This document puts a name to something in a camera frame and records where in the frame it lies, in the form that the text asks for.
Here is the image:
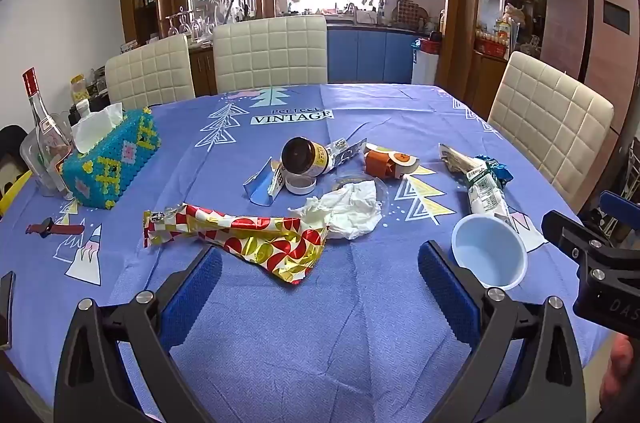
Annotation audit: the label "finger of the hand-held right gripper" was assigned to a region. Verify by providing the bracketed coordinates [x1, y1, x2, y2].
[541, 210, 640, 274]
[598, 190, 640, 234]

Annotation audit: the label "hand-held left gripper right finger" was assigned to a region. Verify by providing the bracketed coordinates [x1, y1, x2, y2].
[418, 241, 586, 423]

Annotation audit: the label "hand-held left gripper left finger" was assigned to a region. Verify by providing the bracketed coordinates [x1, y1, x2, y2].
[54, 245, 224, 423]

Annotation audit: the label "blue foil wrapper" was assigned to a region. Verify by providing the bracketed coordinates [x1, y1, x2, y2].
[475, 154, 513, 188]

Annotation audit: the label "clear plastic lid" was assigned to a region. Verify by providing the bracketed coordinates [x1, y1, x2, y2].
[330, 172, 391, 216]

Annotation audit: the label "person's right hand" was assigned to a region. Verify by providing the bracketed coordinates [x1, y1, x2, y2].
[599, 334, 637, 405]

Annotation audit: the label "white plastic cup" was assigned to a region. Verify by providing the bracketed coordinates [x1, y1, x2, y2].
[451, 214, 529, 293]

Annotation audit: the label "red gold foil wrapper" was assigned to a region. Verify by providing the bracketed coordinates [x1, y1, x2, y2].
[143, 202, 329, 285]

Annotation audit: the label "white green packet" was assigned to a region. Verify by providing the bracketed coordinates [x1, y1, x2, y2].
[462, 165, 512, 226]

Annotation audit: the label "cream quilted dining chair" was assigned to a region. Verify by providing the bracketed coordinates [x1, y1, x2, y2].
[212, 15, 328, 94]
[105, 34, 196, 108]
[487, 51, 615, 214]

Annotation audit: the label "blue printed tablecloth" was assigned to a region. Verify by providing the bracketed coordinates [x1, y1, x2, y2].
[0, 83, 613, 423]

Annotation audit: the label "crumpled white tissue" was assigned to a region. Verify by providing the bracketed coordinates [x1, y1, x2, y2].
[290, 181, 383, 240]

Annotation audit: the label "blue carton piece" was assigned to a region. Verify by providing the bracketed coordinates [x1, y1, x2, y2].
[243, 157, 286, 206]

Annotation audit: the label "cream patterned wrapper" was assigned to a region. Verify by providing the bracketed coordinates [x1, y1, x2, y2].
[439, 143, 476, 176]

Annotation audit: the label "orange snack packet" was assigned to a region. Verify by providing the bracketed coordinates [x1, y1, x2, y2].
[363, 143, 420, 180]

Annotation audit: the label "white jar lid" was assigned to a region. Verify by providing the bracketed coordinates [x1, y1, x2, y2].
[285, 175, 317, 196]

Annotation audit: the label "teal beaded tissue box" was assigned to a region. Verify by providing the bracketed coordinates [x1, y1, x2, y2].
[61, 107, 162, 208]

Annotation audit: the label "silver wrapper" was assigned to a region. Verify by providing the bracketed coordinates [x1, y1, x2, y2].
[325, 138, 366, 166]

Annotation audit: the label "brown jar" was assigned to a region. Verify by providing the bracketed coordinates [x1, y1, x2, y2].
[281, 137, 335, 178]

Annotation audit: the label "black phone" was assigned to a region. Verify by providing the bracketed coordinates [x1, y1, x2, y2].
[0, 271, 16, 350]

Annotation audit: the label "white tissue sheet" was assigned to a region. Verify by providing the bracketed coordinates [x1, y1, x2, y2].
[71, 102, 124, 154]

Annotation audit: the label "clear glass jar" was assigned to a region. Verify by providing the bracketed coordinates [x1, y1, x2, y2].
[20, 113, 76, 198]

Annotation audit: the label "yellow black bag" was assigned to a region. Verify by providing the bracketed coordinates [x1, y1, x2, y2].
[0, 125, 33, 214]

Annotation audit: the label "white floor appliance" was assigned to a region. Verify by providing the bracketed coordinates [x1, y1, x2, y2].
[411, 38, 443, 84]

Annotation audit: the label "glass bottle with red cap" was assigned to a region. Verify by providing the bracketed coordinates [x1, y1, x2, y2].
[21, 68, 76, 200]

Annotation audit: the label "blue kitchen base cabinets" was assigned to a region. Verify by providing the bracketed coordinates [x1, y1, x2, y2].
[326, 25, 426, 84]

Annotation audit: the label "row of wine glasses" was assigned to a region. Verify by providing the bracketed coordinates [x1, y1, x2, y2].
[166, 8, 216, 41]

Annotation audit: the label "red strap smartwatch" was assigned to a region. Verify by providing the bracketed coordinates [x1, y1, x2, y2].
[26, 218, 86, 239]

